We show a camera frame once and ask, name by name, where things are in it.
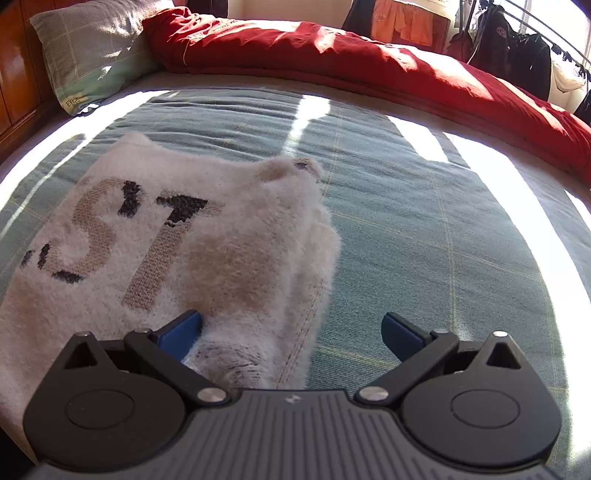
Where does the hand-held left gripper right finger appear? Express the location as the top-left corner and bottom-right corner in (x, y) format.
(353, 311), (532, 409)

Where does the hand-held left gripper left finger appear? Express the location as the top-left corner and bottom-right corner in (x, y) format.
(62, 310), (232, 407)

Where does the white fuzzy lettered sweater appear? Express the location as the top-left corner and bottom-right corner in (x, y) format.
(0, 131), (342, 444)

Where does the green plaid bed sheet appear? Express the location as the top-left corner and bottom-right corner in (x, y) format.
(0, 69), (591, 462)

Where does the red duvet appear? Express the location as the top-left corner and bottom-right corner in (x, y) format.
(142, 7), (591, 188)

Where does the green plaid pillow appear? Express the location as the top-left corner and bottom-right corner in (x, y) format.
(30, 0), (176, 116)

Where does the black hooded jacket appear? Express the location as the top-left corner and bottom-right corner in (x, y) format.
(505, 32), (552, 100)

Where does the white hanging cloth bag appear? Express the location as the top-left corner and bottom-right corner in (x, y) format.
(551, 60), (587, 93)

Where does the orange hanging cloth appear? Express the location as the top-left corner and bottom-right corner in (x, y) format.
(372, 0), (451, 47)

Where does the wooden bed frame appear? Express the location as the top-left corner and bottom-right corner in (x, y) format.
(0, 0), (61, 162)

